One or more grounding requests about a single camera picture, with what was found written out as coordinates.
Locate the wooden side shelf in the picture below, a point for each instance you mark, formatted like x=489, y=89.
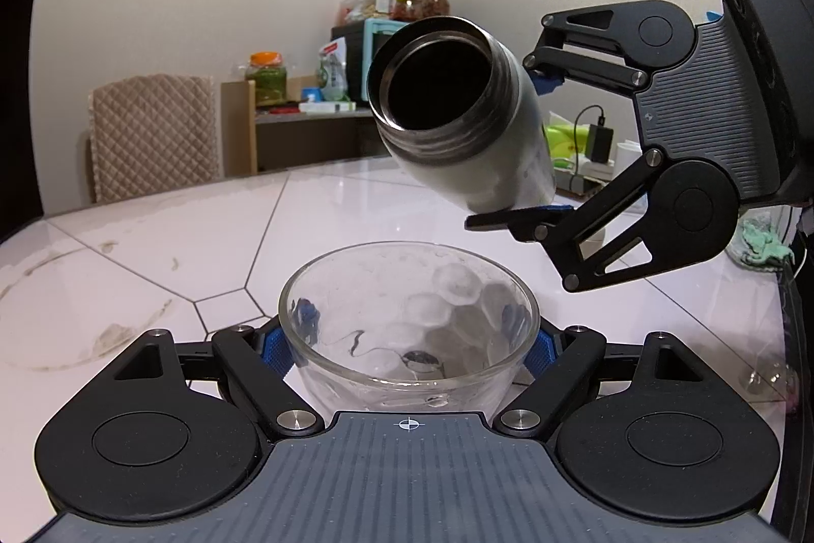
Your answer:
x=305, y=136

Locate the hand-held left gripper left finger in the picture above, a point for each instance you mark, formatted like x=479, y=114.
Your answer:
x=276, y=351

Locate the chair with quilted beige cover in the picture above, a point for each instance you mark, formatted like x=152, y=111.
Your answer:
x=152, y=136

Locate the tall jar with red contents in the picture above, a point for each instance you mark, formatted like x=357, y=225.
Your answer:
x=435, y=3

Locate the green cloth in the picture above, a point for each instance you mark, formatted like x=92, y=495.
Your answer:
x=763, y=244

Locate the red tool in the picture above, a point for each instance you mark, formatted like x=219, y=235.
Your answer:
x=278, y=110

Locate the flat white box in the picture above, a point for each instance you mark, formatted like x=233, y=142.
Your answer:
x=327, y=107

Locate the plain white mug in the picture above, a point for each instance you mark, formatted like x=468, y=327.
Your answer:
x=626, y=158

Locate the small jar with red contents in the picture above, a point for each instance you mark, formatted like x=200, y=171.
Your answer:
x=406, y=8

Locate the clear dimpled glass cup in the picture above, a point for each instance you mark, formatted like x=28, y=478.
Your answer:
x=407, y=320

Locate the glass jar with beige contents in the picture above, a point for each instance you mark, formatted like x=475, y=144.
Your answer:
x=377, y=2

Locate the black charger adapter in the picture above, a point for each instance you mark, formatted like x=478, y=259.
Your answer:
x=598, y=143

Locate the teal toaster oven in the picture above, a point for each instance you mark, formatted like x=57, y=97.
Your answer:
x=369, y=39

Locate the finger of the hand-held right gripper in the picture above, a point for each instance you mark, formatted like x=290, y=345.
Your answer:
x=528, y=214
x=548, y=84

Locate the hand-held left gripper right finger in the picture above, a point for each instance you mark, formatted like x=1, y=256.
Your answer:
x=542, y=351

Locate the green tissue box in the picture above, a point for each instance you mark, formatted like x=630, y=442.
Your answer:
x=563, y=142

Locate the pickle jar with orange lid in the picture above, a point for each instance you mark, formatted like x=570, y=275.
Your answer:
x=267, y=82

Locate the white thermos bottle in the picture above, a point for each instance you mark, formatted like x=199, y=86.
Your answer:
x=502, y=148

